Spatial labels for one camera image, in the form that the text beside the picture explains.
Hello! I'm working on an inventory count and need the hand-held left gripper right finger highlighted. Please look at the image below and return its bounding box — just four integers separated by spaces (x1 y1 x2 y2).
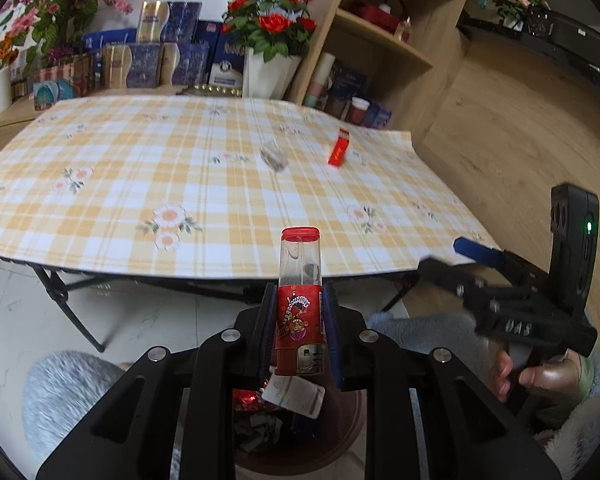
322 282 563 480

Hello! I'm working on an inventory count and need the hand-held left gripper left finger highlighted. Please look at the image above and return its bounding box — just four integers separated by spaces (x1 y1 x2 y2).
36 282 278 480

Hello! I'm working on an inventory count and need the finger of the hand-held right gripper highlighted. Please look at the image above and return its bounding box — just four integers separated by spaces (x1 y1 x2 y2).
452 236 551 306
419 257 518 311

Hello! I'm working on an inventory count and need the red lighter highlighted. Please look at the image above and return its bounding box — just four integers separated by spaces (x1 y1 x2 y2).
274 227 327 378

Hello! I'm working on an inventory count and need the white packet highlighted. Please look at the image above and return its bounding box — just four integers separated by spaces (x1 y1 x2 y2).
261 375 327 419

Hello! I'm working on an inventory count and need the brown trash bin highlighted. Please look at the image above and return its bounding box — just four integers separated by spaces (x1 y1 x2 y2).
232 387 368 473

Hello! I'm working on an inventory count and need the person's right hand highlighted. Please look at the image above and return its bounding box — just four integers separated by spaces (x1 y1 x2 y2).
490 347 593 403

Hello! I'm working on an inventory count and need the fluffy blue pajama leg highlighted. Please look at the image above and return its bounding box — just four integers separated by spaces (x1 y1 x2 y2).
367 310 501 396

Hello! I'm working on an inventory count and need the purple small box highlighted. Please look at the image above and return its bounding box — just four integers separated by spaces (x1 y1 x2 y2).
367 100 393 128

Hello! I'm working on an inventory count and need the small red box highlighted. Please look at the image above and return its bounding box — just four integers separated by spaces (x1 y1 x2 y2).
327 127 353 167

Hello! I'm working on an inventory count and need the clear plastic wrapper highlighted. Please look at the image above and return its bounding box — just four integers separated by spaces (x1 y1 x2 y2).
259 142 288 172

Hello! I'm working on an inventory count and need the red cup with white lid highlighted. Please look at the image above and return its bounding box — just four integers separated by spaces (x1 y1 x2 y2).
349 97 370 125

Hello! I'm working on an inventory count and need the dark blue moon gift box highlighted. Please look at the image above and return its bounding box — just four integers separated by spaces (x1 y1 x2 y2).
327 65 368 116

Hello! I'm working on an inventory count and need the folding table with checked cloth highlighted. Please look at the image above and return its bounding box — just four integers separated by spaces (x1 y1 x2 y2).
0 95 503 281

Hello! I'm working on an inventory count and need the grey fluffy slipper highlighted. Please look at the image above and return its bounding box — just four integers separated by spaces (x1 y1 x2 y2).
22 350 146 480

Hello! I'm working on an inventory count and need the black tv cabinet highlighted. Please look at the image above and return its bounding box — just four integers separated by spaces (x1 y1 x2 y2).
457 7 600 86

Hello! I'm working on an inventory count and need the stack of paper cups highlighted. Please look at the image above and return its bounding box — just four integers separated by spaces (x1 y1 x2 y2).
302 52 337 108

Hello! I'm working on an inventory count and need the wooden shelf cabinet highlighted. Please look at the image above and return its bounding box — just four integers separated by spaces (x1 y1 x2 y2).
285 0 481 133

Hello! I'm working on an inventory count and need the gold leaf tray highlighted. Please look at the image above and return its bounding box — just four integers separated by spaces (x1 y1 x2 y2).
177 84 243 97

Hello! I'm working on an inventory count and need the pale pink rose bouquet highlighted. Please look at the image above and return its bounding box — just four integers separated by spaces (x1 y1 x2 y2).
492 0 551 31

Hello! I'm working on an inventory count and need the red gift basket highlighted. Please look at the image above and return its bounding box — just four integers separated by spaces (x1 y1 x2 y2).
352 0 408 36

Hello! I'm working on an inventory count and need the white flower pot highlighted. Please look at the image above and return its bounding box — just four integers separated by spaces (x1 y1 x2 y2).
242 47 302 100

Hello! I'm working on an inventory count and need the white blue emblem box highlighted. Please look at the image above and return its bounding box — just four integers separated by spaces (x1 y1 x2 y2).
208 22 246 86

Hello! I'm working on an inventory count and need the red rose plant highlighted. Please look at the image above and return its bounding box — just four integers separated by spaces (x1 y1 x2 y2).
221 0 317 63

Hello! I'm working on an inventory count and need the striped decorative basket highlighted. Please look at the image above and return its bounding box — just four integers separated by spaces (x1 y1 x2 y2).
32 52 103 111

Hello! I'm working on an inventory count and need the flat blue box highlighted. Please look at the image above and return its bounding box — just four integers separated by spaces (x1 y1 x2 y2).
81 27 138 53

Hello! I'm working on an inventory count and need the row of small brown bottles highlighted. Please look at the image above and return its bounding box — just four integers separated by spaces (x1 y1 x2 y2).
0 77 33 121

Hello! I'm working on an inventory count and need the white ribbed vase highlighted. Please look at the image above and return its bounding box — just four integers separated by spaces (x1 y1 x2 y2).
0 65 13 111

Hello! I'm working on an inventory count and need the pink blossom plant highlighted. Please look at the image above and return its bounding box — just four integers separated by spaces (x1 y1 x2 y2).
0 0 133 78

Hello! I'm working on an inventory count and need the black folding table frame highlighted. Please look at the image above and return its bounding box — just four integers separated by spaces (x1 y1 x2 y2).
0 255 416 353

